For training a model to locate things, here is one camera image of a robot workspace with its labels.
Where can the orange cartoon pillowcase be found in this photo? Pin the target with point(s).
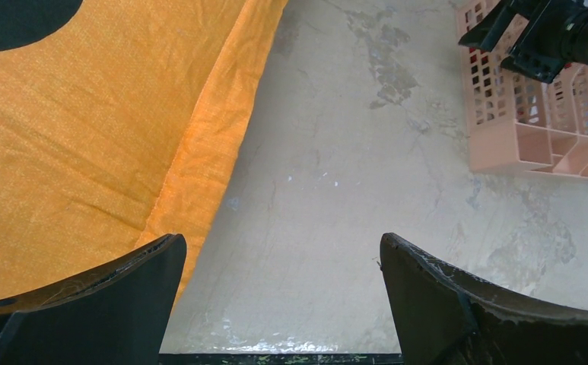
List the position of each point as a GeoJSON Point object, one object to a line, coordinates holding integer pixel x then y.
{"type": "Point", "coordinates": [120, 121]}

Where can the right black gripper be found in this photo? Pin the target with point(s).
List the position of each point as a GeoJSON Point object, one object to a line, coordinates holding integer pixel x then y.
{"type": "Point", "coordinates": [548, 43]}

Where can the pink plastic file organizer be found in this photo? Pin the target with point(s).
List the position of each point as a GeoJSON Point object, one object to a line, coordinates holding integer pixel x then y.
{"type": "Point", "coordinates": [518, 125]}

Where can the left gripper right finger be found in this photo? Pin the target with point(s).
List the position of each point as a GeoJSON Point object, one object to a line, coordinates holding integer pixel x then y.
{"type": "Point", "coordinates": [445, 315]}

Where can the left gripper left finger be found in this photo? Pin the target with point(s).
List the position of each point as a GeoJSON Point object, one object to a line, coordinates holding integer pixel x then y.
{"type": "Point", "coordinates": [115, 313]}

